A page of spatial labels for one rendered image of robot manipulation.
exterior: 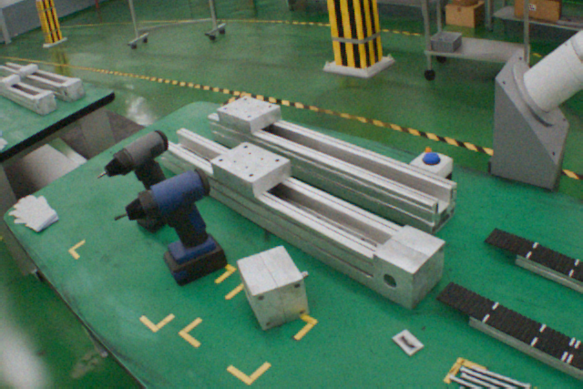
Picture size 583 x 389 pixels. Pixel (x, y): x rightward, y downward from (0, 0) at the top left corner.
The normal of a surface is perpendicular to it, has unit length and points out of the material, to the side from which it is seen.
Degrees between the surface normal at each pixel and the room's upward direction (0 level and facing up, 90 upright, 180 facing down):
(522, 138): 90
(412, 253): 0
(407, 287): 90
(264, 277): 0
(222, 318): 0
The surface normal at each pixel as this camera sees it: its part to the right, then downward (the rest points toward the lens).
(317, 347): -0.14, -0.85
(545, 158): -0.61, 0.48
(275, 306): 0.36, 0.43
